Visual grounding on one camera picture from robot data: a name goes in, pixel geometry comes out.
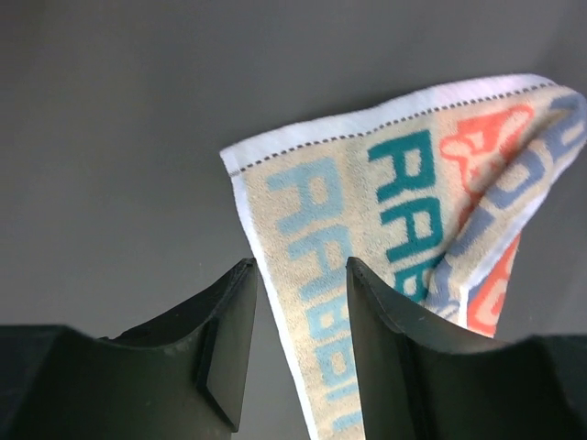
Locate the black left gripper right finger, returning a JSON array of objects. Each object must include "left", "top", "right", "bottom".
[{"left": 347, "top": 258, "right": 586, "bottom": 439}]

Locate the rabbit print striped towel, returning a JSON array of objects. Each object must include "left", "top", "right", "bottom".
[{"left": 221, "top": 74, "right": 586, "bottom": 439}]

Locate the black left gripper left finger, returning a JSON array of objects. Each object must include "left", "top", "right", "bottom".
[{"left": 1, "top": 258, "right": 258, "bottom": 439}]

